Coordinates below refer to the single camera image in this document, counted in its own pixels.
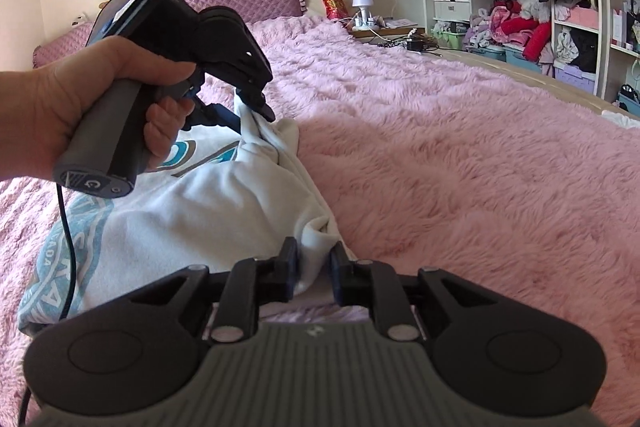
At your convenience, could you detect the black charger with cables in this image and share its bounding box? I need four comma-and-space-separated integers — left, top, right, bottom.
385, 34, 441, 55

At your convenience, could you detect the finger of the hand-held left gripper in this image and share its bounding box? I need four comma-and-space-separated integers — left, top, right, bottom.
235, 89, 275, 122
182, 79, 242, 136

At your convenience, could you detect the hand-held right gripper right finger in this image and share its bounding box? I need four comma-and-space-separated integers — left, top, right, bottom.
327, 241, 521, 342

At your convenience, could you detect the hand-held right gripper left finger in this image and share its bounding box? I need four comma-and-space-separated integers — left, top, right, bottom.
107, 237, 301, 343

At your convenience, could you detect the white table lamp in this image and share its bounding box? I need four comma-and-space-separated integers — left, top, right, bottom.
351, 0, 376, 25

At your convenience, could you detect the person's left hand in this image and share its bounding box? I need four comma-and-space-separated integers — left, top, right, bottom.
0, 36, 198, 181

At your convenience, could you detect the pile of colourful clothes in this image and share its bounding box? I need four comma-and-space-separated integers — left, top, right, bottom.
462, 0, 556, 75

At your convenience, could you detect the white storage box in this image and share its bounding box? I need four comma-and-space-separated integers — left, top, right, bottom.
434, 0, 471, 22

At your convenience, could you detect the green storage bin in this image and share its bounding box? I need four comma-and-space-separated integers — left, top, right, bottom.
432, 19, 468, 50

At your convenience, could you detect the pink box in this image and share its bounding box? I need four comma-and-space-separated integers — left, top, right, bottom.
570, 4, 601, 30

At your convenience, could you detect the white sweatshirt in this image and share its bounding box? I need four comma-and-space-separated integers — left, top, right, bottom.
17, 104, 346, 338

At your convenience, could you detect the red snack bag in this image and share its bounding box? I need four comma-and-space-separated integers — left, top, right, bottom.
321, 0, 348, 22

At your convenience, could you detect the beige bed edge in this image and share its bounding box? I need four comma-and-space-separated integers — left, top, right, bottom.
435, 48, 640, 115

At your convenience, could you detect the wooden nightstand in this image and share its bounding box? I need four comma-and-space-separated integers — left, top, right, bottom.
350, 19, 426, 40

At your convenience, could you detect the blue storage bin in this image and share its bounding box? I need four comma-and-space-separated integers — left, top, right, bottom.
504, 47, 543, 74
467, 44, 506, 62

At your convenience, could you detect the purple storage bin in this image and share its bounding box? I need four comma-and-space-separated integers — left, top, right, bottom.
554, 59, 598, 95

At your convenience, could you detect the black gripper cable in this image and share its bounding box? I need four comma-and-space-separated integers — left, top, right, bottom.
17, 182, 78, 427

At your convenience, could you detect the pink fluffy blanket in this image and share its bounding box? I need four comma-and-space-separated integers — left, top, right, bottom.
0, 14, 640, 427

